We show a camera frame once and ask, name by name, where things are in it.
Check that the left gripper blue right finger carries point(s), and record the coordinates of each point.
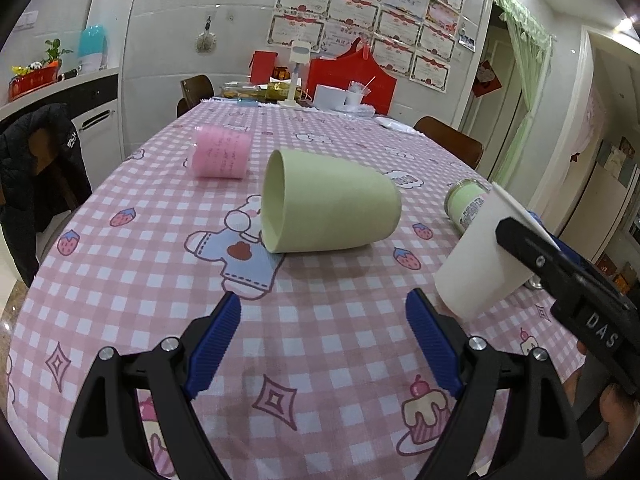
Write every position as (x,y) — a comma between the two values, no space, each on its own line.
(539,437)

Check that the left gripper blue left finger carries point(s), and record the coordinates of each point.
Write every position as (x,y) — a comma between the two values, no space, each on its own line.
(105,437)

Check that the white paper cup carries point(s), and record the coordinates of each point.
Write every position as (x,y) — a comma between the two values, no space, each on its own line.
(478,272)

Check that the pink plastic cup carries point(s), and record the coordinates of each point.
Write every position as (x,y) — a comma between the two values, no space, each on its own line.
(219,153)

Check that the light green plastic cup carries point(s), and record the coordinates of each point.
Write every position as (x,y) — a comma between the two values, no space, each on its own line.
(319,203)

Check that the white cup with straws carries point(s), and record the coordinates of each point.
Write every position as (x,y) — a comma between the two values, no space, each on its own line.
(357,91)

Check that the person's right hand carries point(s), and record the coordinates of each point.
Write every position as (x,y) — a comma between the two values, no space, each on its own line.
(619,412)

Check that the pink green-lidded can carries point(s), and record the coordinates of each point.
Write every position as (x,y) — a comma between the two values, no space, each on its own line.
(463,201)

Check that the brown chair right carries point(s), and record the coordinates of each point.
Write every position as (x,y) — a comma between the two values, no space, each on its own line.
(465,148)

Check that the brown chair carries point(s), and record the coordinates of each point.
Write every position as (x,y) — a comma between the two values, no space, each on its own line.
(465,148)
(194,90)

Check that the pink checkered tablecloth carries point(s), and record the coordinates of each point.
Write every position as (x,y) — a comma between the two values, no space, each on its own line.
(323,379)

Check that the white door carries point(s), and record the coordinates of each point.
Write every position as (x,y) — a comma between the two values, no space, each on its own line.
(494,98)

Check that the red diamond door decoration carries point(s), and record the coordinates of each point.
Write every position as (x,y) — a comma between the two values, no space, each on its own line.
(486,80)

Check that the black jacket on chair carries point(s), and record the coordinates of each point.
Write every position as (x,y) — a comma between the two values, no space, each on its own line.
(42,175)

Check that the green lace curtain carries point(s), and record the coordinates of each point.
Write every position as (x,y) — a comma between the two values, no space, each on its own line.
(532,48)

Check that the red gift box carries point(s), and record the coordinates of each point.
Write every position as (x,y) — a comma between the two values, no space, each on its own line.
(355,65)

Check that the white box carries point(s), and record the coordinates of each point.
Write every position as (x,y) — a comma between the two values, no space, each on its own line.
(328,98)

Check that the brown chair left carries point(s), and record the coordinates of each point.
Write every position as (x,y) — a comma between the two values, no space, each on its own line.
(194,90)

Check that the red planter with plants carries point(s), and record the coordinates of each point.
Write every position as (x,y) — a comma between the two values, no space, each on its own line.
(38,74)

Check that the teal white humidifier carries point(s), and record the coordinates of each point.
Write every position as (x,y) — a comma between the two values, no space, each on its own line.
(92,49)

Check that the white desk lamp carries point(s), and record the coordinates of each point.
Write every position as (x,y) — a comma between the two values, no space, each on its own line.
(300,54)

